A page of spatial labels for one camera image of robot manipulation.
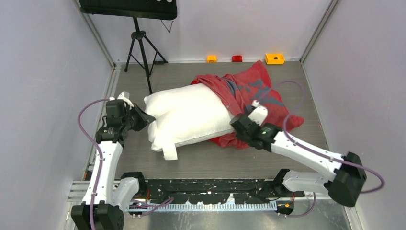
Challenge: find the red patterned pillowcase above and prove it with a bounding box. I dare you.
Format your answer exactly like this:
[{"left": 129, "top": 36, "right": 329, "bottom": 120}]
[{"left": 189, "top": 61, "right": 305, "bottom": 149}]

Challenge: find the white pillow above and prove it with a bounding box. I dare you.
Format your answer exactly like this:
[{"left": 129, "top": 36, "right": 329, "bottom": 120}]
[{"left": 144, "top": 83, "right": 233, "bottom": 161}]

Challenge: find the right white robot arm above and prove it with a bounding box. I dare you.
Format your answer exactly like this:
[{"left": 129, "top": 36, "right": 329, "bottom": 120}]
[{"left": 230, "top": 114, "right": 367, "bottom": 207}]

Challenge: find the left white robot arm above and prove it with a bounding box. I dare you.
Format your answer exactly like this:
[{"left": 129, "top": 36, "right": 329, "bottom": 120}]
[{"left": 71, "top": 97, "right": 155, "bottom": 230}]

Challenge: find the black tripod stand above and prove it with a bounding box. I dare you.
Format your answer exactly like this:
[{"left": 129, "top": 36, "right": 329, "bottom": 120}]
[{"left": 124, "top": 17, "right": 168, "bottom": 95}]

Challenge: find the small red bin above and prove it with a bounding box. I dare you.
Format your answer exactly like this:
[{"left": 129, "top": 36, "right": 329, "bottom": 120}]
[{"left": 232, "top": 55, "right": 243, "bottom": 62}]

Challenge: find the yellow bin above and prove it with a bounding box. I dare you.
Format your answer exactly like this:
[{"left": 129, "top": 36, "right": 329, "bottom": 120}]
[{"left": 265, "top": 53, "right": 285, "bottom": 65}]

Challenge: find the small orange bin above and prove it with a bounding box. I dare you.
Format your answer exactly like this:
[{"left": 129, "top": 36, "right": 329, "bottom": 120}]
[{"left": 206, "top": 55, "right": 217, "bottom": 63}]

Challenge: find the black light panel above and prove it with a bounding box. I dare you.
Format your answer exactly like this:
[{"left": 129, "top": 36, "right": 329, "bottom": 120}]
[{"left": 79, "top": 0, "right": 178, "bottom": 21}]

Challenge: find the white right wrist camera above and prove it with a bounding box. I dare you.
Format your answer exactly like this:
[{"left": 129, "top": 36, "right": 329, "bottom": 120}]
[{"left": 245, "top": 100, "right": 268, "bottom": 126}]

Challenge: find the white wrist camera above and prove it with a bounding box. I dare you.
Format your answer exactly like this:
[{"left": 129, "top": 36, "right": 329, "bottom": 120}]
[
  {"left": 109, "top": 91, "right": 134, "bottom": 108},
  {"left": 245, "top": 100, "right": 268, "bottom": 126}
]

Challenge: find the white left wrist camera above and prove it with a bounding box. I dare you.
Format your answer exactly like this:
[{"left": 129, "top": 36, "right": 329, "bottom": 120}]
[{"left": 109, "top": 91, "right": 134, "bottom": 108}]

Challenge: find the aluminium frame rail front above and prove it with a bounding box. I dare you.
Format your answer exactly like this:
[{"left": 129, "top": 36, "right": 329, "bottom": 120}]
[{"left": 83, "top": 180, "right": 294, "bottom": 214}]

